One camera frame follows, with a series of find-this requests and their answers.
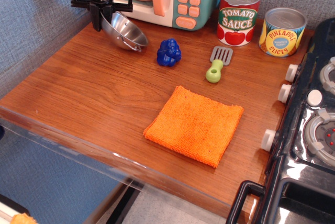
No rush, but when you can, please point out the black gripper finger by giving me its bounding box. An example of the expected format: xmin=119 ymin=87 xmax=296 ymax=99
xmin=100 ymin=6 xmax=114 ymax=24
xmin=89 ymin=3 xmax=101 ymax=31

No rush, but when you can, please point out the small steel pot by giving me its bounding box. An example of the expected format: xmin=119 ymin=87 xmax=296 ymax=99
xmin=101 ymin=12 xmax=149 ymax=52

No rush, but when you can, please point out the blue toy grape bunch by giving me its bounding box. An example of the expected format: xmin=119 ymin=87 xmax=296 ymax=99
xmin=157 ymin=38 xmax=182 ymax=67

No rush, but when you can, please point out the tomato sauce can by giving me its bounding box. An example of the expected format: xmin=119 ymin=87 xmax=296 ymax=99
xmin=217 ymin=0 xmax=260 ymax=46

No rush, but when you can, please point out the orange microfibre cloth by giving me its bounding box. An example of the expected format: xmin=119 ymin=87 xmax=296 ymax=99
xmin=143 ymin=86 xmax=244 ymax=168

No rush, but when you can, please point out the pineapple slices can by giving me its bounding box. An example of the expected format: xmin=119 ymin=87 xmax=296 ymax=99
xmin=259 ymin=7 xmax=307 ymax=58

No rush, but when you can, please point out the white stove knob far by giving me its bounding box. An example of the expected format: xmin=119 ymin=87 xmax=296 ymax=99
xmin=285 ymin=64 xmax=299 ymax=83

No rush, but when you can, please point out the white stove knob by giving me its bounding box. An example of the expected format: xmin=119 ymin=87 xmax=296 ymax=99
xmin=285 ymin=64 xmax=299 ymax=83
xmin=277 ymin=84 xmax=292 ymax=104
xmin=261 ymin=129 xmax=276 ymax=152

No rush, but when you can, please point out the white stove knob middle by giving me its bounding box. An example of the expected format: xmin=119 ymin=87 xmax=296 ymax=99
xmin=277 ymin=84 xmax=292 ymax=104

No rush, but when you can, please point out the white stove knob near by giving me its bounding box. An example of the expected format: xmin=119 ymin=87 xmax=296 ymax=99
xmin=261 ymin=129 xmax=276 ymax=152

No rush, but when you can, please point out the orange plush object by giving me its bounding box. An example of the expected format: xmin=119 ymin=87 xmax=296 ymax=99
xmin=10 ymin=213 xmax=37 ymax=224

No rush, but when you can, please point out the black toy stove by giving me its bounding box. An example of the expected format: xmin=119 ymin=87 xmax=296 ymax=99
xmin=227 ymin=18 xmax=334 ymax=223

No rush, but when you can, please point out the toy spatula green handle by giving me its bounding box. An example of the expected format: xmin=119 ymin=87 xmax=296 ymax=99
xmin=205 ymin=46 xmax=233 ymax=83

